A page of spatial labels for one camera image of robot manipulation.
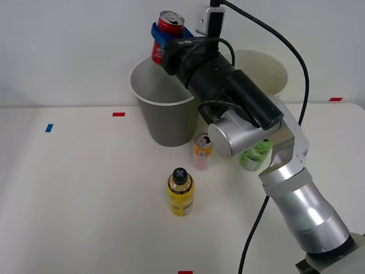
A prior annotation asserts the grey plastic waste bin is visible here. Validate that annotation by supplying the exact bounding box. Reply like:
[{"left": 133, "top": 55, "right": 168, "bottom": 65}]
[{"left": 128, "top": 56, "right": 200, "bottom": 148}]

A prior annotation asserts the yellow-green plastic waste bin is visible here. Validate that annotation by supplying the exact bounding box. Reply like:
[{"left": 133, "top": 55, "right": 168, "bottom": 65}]
[{"left": 221, "top": 49, "right": 289, "bottom": 96}]

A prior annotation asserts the yellow label plastic bottle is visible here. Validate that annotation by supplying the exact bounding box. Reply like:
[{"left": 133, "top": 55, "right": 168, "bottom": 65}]
[{"left": 166, "top": 167, "right": 196, "bottom": 217}]

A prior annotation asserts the green label plastic bottle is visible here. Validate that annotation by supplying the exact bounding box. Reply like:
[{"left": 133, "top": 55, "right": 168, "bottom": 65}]
[{"left": 239, "top": 139, "right": 273, "bottom": 172}]

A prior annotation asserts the red drink can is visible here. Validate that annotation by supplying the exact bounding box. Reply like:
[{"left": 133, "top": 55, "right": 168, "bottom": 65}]
[{"left": 150, "top": 10, "right": 185, "bottom": 64}]

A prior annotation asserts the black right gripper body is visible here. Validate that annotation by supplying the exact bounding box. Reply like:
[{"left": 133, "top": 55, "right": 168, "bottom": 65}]
[{"left": 161, "top": 36, "right": 213, "bottom": 76}]

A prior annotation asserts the orange and pink drink can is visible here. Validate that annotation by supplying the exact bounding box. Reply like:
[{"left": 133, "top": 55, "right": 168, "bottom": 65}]
[{"left": 192, "top": 132, "right": 214, "bottom": 171}]

